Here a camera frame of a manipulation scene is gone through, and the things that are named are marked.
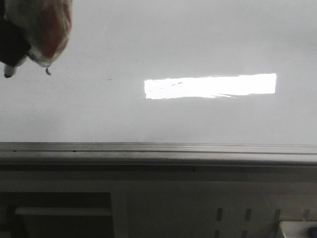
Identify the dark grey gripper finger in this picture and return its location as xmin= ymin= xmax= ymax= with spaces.
xmin=0 ymin=0 xmax=31 ymax=67

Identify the white whiteboard marker pen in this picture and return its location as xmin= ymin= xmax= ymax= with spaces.
xmin=3 ymin=55 xmax=28 ymax=78

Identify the white whiteboard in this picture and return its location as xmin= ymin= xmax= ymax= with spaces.
xmin=0 ymin=0 xmax=317 ymax=145

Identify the white box with blue item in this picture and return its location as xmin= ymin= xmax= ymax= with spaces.
xmin=275 ymin=221 xmax=317 ymax=238

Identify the aluminium whiteboard frame tray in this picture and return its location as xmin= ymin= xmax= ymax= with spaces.
xmin=0 ymin=142 xmax=317 ymax=170

